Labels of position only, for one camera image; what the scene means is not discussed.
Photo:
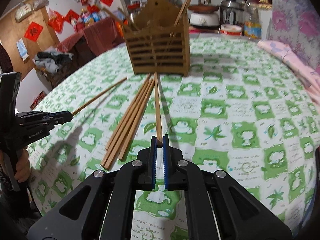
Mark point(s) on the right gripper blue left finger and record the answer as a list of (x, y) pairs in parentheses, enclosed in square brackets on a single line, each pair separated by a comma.
[(148, 157)]

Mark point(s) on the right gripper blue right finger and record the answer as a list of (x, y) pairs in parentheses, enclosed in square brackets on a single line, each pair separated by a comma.
[(171, 156)]

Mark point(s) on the person's left hand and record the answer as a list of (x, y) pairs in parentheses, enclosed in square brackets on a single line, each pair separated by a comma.
[(23, 169)]

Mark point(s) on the wooden chopstick in bundle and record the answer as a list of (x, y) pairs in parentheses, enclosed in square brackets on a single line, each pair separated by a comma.
[(113, 150), (127, 111), (135, 120)]

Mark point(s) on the green checkered tablecloth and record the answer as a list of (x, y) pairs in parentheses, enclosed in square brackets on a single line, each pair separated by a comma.
[(239, 109)]

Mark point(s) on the wooden slatted utensil holder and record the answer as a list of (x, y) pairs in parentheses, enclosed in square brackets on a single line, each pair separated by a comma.
[(158, 39)]

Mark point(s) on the red cloth covered cabinet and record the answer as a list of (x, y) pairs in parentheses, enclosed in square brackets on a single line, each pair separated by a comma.
[(100, 37)]

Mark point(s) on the red white round tin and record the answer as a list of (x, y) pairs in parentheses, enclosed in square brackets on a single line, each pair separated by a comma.
[(230, 30)]

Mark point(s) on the white rice cooker brown bowl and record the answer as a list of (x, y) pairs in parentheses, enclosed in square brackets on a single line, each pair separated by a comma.
[(204, 15)]

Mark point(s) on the clear plastic oil bottle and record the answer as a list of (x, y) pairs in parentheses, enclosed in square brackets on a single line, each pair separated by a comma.
[(252, 26)]

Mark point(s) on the stainless steel pot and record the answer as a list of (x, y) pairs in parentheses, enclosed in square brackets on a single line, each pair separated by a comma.
[(232, 12)]

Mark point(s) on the pink folded cloth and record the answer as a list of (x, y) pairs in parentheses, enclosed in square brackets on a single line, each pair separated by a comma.
[(308, 76)]

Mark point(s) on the chopsticks standing in holder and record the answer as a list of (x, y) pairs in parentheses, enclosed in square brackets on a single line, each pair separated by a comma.
[(183, 7)]

